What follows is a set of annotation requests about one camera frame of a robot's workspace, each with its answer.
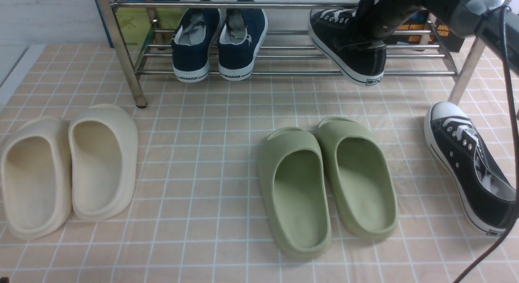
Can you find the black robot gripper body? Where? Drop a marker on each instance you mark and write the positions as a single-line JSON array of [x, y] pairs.
[[375, 20]]

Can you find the black canvas sneaker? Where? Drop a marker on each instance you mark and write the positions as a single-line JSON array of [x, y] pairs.
[[486, 195], [362, 64]]

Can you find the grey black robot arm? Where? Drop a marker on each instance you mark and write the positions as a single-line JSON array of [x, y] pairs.
[[488, 20]]

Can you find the stainless steel shoe rack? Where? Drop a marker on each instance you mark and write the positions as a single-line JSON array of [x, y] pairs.
[[107, 10]]

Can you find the black book orange text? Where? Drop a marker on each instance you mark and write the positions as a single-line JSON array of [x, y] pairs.
[[419, 21]]

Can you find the right navy blue sneaker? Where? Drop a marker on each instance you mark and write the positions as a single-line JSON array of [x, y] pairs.
[[240, 40]]

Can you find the navy blue sneaker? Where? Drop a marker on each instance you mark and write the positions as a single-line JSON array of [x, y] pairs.
[[192, 41], [240, 40]]

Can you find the left green foam slipper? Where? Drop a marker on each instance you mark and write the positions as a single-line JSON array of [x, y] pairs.
[[290, 174]]

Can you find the green foam slipper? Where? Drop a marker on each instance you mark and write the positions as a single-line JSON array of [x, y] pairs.
[[290, 174], [359, 177]]

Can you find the right green foam slipper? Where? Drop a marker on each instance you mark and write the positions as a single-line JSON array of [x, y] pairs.
[[359, 177]]

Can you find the left navy blue sneaker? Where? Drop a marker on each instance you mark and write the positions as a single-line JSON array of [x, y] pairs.
[[192, 41]]

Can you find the green and blue book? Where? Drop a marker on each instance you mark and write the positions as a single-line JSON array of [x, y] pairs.
[[135, 24]]

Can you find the right cream foam slipper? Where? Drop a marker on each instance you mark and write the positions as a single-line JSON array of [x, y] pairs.
[[104, 145]]

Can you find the cream foam slipper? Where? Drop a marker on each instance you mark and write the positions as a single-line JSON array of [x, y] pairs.
[[104, 145], [36, 172]]

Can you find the left cream foam slipper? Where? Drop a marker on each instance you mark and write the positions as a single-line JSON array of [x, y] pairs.
[[36, 172]]

